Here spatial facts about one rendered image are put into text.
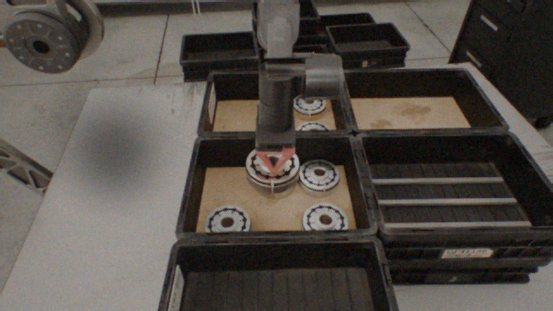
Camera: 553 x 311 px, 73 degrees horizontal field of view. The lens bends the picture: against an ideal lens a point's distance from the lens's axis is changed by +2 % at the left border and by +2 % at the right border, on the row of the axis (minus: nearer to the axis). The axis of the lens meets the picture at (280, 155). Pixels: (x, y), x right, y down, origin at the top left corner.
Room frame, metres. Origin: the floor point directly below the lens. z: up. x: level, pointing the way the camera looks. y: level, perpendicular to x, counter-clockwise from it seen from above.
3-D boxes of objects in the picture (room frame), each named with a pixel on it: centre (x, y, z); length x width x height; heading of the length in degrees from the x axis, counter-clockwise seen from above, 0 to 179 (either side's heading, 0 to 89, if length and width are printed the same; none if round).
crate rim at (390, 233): (0.55, -0.39, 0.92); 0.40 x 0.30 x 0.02; 91
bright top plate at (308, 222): (0.48, -0.10, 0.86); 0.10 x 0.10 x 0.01
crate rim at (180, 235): (0.54, 0.01, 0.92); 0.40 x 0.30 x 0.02; 91
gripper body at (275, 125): (0.48, 0.01, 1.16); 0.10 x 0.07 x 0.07; 1
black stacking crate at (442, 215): (0.55, -0.39, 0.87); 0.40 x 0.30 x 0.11; 91
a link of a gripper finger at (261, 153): (0.47, 0.01, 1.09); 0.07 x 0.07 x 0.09; 1
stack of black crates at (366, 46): (1.89, -0.47, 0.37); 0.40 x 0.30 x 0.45; 97
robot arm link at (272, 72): (0.48, 0.00, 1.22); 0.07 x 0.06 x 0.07; 96
